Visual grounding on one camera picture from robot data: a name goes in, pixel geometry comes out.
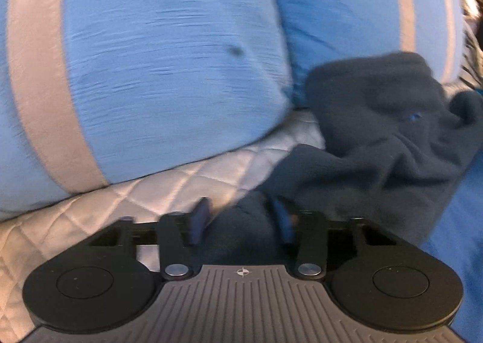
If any blue fleece hooded jacket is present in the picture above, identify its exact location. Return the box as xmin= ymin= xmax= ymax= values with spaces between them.
xmin=204 ymin=51 xmax=483 ymax=343

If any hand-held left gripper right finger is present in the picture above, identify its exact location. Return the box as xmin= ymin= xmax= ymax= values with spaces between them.
xmin=272 ymin=198 xmax=395 ymax=278

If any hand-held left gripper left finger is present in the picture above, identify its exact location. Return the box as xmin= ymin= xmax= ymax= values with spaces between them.
xmin=90 ymin=197 xmax=212 ymax=278

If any blue grey-striped pillow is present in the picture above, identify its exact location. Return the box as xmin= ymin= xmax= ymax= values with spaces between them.
xmin=262 ymin=0 xmax=466 ymax=106
xmin=0 ymin=0 xmax=293 ymax=221

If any grey quilted lace-edged bedspread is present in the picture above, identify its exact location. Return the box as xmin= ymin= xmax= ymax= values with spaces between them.
xmin=0 ymin=111 xmax=329 ymax=343

